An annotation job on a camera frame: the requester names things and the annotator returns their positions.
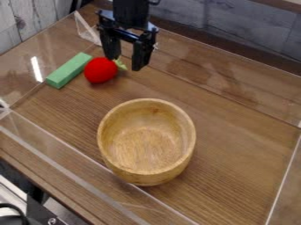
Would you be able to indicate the black bracket with cable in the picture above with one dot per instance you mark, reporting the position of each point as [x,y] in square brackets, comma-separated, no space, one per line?
[23,211]

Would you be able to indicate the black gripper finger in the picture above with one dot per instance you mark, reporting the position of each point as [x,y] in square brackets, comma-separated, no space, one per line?
[143,49]
[112,43]

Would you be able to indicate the green rectangular block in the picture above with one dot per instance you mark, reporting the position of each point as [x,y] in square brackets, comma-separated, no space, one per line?
[62,76]

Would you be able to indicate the clear acrylic enclosure walls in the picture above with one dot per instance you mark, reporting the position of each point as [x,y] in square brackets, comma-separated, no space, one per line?
[243,180]

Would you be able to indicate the wooden bowl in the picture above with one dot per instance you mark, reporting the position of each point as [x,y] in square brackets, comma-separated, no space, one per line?
[147,138]

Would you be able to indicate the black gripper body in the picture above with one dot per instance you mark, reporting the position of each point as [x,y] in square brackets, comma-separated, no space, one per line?
[129,14]

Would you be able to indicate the red plush fruit green stem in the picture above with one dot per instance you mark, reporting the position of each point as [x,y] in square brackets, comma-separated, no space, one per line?
[102,69]

